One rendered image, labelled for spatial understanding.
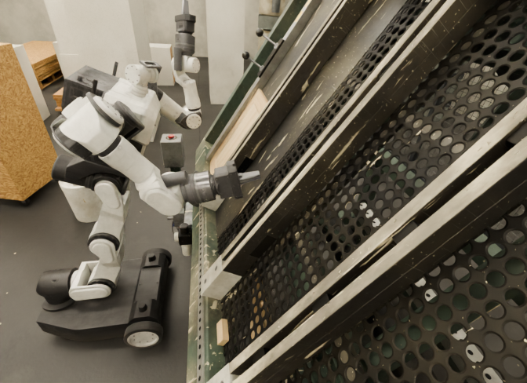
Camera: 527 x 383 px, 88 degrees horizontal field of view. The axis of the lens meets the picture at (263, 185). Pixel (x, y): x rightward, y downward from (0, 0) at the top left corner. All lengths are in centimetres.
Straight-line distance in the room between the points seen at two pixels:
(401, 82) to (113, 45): 330
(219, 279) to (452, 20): 81
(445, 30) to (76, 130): 76
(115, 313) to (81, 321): 17
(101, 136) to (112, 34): 299
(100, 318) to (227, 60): 422
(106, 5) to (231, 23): 206
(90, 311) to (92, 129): 139
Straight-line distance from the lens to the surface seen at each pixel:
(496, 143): 45
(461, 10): 69
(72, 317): 197
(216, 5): 502
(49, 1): 565
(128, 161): 72
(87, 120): 72
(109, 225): 152
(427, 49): 67
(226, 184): 77
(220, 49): 508
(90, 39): 372
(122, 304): 191
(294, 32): 145
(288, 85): 102
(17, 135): 305
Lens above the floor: 168
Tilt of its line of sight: 35 degrees down
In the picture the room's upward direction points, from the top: 5 degrees clockwise
